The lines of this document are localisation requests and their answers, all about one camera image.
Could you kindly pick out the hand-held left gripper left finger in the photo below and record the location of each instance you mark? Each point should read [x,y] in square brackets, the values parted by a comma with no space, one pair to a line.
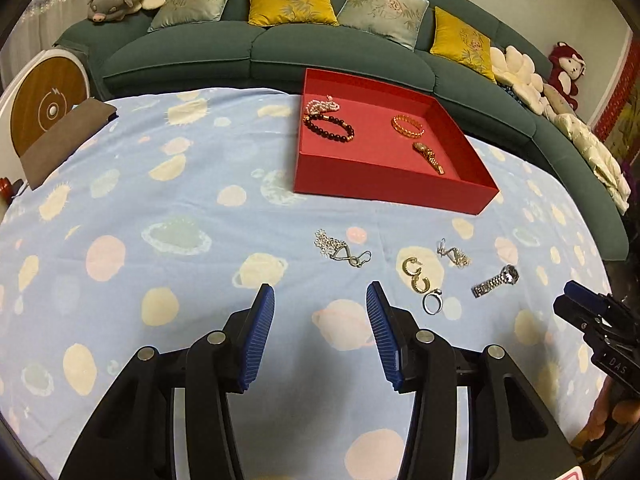
[257,340]

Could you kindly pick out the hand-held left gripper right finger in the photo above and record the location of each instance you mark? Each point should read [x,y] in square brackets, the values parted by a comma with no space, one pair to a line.
[382,340]

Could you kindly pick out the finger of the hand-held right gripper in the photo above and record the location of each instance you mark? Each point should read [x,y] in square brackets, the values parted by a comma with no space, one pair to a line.
[570,310]
[585,296]

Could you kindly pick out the person's right hand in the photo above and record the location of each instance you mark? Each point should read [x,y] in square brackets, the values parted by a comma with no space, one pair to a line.
[600,412]

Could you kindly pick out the gold hoop earring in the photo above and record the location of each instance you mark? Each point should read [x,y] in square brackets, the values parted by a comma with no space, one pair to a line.
[412,266]
[422,286]

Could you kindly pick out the silver wristwatch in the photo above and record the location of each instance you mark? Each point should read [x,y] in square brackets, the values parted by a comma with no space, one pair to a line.
[496,281]

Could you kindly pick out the silver pendant earrings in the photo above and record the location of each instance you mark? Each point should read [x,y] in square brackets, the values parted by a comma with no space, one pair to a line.
[454,255]

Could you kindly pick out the white quilted cushion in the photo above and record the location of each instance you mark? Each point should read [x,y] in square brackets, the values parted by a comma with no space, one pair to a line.
[595,160]

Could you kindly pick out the blue planet print blanket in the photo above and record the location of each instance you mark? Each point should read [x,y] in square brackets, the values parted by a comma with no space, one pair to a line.
[150,210]

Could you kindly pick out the grey plush toy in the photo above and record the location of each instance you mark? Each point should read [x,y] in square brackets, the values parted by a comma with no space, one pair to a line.
[557,100]

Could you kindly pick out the red cardboard box tray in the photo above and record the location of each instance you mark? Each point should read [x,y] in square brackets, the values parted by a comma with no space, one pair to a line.
[360,132]

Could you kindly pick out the red monkey plush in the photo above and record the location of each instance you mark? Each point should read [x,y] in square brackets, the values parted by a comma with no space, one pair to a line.
[566,72]

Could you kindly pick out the white flower cushion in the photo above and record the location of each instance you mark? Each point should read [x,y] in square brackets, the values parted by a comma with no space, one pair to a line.
[520,80]

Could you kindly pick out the brown cloth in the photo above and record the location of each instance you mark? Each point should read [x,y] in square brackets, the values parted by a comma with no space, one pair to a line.
[65,140]

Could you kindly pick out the yellow floral cushion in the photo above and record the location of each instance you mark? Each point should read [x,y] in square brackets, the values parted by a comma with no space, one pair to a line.
[290,0]
[462,45]

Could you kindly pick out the green sofa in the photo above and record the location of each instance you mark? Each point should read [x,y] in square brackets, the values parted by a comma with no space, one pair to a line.
[325,55]

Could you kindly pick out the round white wooden device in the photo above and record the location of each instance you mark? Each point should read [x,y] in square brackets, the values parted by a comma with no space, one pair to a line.
[45,100]

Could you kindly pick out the grey-green floral cushion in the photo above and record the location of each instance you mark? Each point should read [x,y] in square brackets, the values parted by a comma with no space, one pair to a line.
[382,10]
[192,2]

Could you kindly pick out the white lace curtain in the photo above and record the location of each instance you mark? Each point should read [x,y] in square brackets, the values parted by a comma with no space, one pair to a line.
[45,5]

